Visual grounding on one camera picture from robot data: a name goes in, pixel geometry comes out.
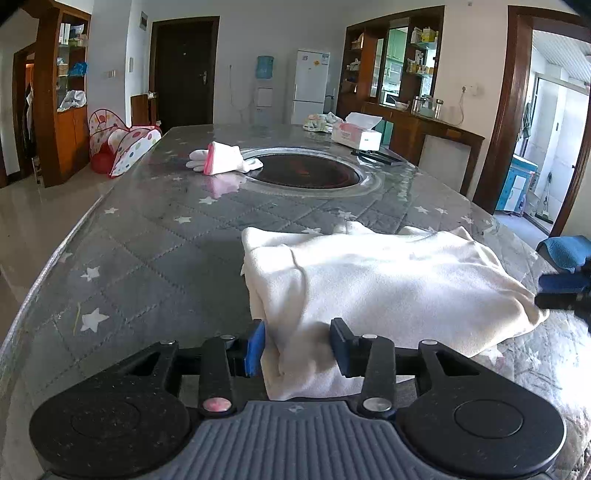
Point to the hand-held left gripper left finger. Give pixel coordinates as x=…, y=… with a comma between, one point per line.
x=255, y=346

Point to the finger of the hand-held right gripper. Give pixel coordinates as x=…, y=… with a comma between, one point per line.
x=563, y=300

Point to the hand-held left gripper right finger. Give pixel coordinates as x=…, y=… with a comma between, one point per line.
x=341, y=346

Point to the white fleece garment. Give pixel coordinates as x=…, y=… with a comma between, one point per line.
x=392, y=286

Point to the blue cushion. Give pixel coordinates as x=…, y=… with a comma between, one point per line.
x=568, y=251

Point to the mop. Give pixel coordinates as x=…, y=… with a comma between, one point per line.
x=545, y=207

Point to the light blue cabinet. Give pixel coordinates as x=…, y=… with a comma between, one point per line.
x=517, y=184

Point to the round dark table cooktop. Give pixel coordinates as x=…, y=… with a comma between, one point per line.
x=307, y=170

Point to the white and pink gloves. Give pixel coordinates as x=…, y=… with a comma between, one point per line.
x=221, y=159

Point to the flat black tray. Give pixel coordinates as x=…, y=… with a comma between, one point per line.
x=376, y=157

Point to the white pink tissue box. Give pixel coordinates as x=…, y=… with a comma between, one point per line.
x=353, y=134

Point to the wooden sideboard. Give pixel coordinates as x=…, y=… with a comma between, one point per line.
x=411, y=138

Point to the patterned light cloth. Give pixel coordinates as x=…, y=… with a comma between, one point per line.
x=321, y=122

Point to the glass jar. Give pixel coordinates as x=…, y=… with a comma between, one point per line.
x=421, y=106
x=438, y=109

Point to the polka dot play tent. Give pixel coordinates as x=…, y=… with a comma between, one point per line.
x=131, y=145

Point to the white water dispenser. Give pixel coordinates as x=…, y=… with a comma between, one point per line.
x=263, y=101

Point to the white refrigerator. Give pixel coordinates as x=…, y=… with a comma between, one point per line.
x=310, y=87

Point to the small wooden cabinet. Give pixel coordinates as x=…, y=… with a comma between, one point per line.
x=141, y=110

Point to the dark wooden door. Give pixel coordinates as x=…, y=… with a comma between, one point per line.
x=184, y=78

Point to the tall wooden shelf cabinet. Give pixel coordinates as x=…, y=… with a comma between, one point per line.
x=71, y=138

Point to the blue water bottle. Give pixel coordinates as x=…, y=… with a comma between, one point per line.
x=265, y=67

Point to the wooden display cabinet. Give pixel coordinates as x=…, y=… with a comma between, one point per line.
x=362, y=64

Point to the brown wooden door frame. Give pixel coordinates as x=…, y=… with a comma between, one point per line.
x=501, y=115

